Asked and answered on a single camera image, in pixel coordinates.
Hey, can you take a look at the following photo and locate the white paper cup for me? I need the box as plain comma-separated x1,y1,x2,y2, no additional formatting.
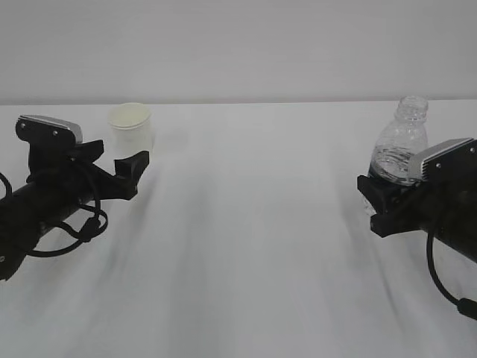
107,102,154,158

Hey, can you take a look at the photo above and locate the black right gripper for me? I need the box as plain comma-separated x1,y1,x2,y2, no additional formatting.
357,175,476,237

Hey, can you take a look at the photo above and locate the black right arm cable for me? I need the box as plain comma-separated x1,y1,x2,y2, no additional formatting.
426,223,477,321

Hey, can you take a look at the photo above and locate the clear water bottle green label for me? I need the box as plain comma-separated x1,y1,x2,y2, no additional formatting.
367,95,429,194

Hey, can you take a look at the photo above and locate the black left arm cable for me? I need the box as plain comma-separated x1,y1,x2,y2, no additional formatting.
0,160,110,258

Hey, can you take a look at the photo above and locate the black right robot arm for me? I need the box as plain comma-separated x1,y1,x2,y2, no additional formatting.
357,175,476,262

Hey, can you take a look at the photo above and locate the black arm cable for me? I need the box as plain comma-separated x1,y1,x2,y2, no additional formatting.
0,160,110,258
426,223,477,321

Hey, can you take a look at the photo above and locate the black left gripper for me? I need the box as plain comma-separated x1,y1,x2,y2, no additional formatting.
25,139,150,204

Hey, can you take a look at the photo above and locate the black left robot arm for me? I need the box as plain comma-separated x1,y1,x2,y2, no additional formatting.
1,140,150,280

